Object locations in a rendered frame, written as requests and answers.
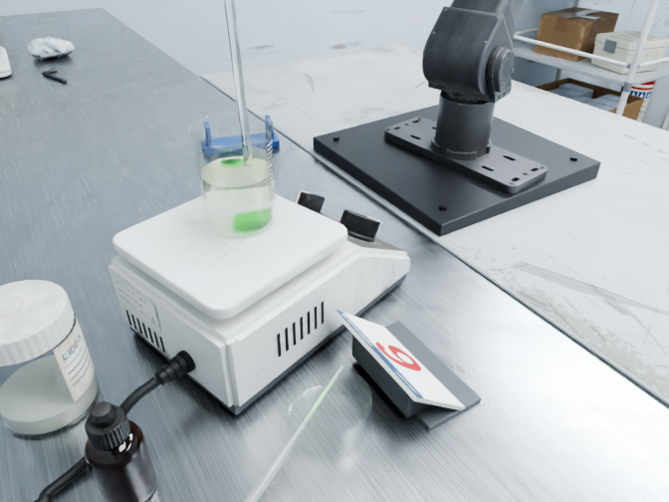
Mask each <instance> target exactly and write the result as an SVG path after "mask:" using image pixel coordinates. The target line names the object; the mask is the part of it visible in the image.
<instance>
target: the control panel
mask: <svg viewBox="0 0 669 502"><path fill-rule="evenodd" d="M347 241H349V242H351V243H354V244H356V245H358V246H361V247H365V248H375V249H385V250H396V251H404V250H402V249H400V248H397V247H395V246H393V245H391V244H389V243H386V242H384V241H382V240H380V239H377V238H375V237H374V242H366V241H362V240H359V239H356V238H353V237H351V236H348V235H347Z"/></svg>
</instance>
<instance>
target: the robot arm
mask: <svg viewBox="0 0 669 502"><path fill-rule="evenodd" d="M523 2H524V0H453V2H452V3H451V5H450V7H447V6H444V7H443V9H442V11H441V13H440V15H439V17H438V19H437V21H436V23H435V25H434V27H433V29H432V31H431V33H430V35H429V37H428V39H427V41H426V44H425V46H424V50H423V57H422V71H423V75H424V78H425V79H426V81H428V88H432V89H436V90H439V91H441V92H440V97H439V106H438V115H437V123H435V122H433V121H430V120H428V119H425V118H414V119H411V120H408V121H405V122H402V123H400V124H397V125H392V126H389V127H387V128H386V129H385V132H384V137H385V138H386V139H388V140H390V141H392V142H395V143H397V144H399V145H401V146H403V147H406V148H408V149H410V150H412V151H414V152H416V153H419V154H421V155H423V156H425V157H427V158H430V159H432V160H434V161H436V162H438V163H441V164H443V165H445V166H447V167H449V168H452V169H454V170H456V171H458V172H460V173H463V174H465V175H467V176H469V177H471V178H474V179H476V180H478V181H480V182H482V183H485V184H487V185H489V186H491V187H493V188H496V189H498V190H500V191H502V192H504V193H507V194H517V193H519V192H521V191H522V190H524V189H526V188H528V187H530V186H532V185H533V184H535V183H537V182H539V181H541V180H543V179H545V178H546V175H547V171H548V168H547V167H546V166H545V165H543V164H540V163H538V162H535V161H533V160H530V159H527V158H525V157H522V156H520V155H517V154H515V153H512V152H510V151H507V150H505V149H502V148H500V147H497V146H494V145H492V142H491V140H490V139H489V137H490V132H491V126H492V121H493V115H494V109H495V104H496V102H497V101H499V100H500V99H502V98H504V97H505V96H507V95H508V94H510V93H511V88H512V79H511V76H512V74H513V73H514V71H515V58H514V48H513V45H512V39H513V37H514V35H515V33H516V26H517V21H518V18H519V14H520V11H521V8H522V5H523Z"/></svg>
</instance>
